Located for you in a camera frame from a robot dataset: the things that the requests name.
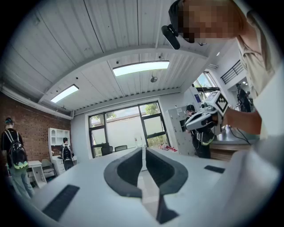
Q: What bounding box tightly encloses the person's beige shirt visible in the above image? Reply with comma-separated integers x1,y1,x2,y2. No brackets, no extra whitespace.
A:
233,8,284,142

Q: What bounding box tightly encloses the thin black cable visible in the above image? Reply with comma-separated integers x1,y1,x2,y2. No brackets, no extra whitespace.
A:
229,127,252,146

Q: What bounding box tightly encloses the black backpack green trim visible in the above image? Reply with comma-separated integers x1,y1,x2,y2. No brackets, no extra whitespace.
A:
4,129,29,170
199,130,216,146

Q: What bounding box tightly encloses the white desk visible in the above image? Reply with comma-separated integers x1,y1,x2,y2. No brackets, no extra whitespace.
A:
26,160,48,189

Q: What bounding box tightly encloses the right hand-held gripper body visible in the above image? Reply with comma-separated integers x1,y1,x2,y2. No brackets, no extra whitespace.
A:
184,90,229,136

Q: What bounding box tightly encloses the white wall pipe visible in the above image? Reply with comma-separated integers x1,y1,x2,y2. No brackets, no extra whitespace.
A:
0,85,74,121

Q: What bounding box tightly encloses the large black-framed window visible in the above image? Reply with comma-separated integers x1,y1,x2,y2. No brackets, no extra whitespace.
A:
88,101,171,159

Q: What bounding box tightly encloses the grey-green chair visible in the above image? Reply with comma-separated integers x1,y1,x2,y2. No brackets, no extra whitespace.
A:
40,158,56,178

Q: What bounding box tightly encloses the person's head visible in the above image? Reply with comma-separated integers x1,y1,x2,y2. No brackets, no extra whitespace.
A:
177,0,248,45

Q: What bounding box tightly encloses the white locker cabinet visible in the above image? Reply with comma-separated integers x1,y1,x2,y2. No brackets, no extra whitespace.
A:
165,106,196,157

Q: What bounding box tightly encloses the rectangular ceiling light panel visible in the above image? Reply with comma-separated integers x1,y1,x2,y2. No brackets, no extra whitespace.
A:
50,84,80,104
112,60,170,77

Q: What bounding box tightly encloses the person's right forearm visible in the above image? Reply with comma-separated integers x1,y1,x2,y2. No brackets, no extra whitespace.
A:
222,108,263,135

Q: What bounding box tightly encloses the wooden counter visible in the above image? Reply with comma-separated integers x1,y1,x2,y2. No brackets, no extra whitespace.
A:
209,130,260,162

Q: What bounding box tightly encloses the white hutch cabinet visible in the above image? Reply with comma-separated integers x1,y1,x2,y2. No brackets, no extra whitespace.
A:
47,127,79,176

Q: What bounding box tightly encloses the black metal railing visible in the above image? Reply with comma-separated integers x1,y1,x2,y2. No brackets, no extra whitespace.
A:
220,59,245,85

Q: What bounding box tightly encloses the black head-mounted camera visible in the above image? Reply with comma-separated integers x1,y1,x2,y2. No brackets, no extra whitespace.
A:
161,0,186,50

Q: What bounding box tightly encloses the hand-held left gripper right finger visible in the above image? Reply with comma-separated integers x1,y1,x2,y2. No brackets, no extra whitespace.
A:
145,147,189,225

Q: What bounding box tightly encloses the black white backpack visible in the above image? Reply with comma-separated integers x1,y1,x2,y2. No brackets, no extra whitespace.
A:
62,145,74,162

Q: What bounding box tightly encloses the small side window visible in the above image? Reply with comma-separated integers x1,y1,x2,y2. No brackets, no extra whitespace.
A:
193,70,221,94

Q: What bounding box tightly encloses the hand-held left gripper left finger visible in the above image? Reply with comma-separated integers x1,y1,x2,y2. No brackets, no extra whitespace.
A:
103,147,143,198

